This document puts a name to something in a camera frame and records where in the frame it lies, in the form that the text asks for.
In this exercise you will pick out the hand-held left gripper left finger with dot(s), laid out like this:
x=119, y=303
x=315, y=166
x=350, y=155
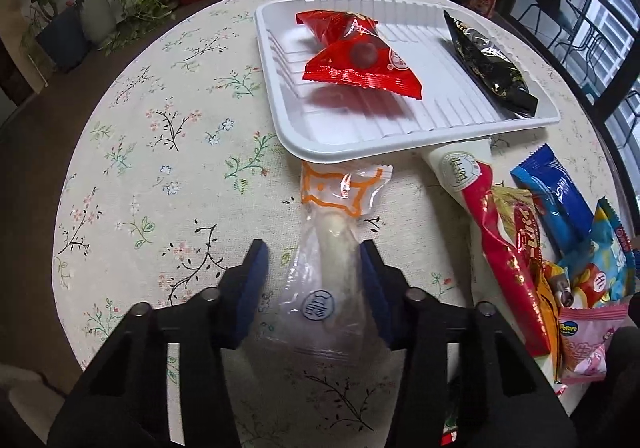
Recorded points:
x=252, y=288

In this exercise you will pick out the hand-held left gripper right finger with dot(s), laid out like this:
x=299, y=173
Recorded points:
x=375, y=288

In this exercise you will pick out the clear orange-print snack packet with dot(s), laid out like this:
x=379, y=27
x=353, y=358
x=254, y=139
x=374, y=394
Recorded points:
x=325, y=248

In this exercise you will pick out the white and red long packet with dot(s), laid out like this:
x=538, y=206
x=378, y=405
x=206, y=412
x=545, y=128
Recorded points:
x=480, y=208

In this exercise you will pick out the white plastic tray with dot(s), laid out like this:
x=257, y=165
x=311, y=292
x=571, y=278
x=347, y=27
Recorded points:
x=440, y=93

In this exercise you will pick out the red chocolate ball snack packet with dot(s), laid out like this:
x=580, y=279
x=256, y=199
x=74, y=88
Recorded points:
x=360, y=73

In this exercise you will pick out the pink snack packet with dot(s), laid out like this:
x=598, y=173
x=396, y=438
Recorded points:
x=585, y=348

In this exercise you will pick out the light blue snack packet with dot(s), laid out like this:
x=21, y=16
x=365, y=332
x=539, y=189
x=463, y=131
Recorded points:
x=605, y=248

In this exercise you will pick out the black gold-print snack packet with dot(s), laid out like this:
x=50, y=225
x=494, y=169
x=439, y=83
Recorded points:
x=485, y=58

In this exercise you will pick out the small red snack packet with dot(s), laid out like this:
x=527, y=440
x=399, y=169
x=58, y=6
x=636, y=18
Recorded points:
x=325, y=23

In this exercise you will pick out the floral tablecloth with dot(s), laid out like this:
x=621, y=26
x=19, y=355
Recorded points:
x=165, y=178

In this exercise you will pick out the gold red-circle snack packet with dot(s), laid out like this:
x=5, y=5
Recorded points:
x=510, y=203

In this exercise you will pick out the small red box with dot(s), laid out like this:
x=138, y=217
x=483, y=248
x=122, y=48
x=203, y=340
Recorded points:
x=481, y=2

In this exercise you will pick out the potted plant in white pot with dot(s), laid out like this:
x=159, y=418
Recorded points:
x=97, y=16

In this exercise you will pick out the potted plant in dark pot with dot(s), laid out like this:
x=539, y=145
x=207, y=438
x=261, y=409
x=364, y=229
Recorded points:
x=60, y=38

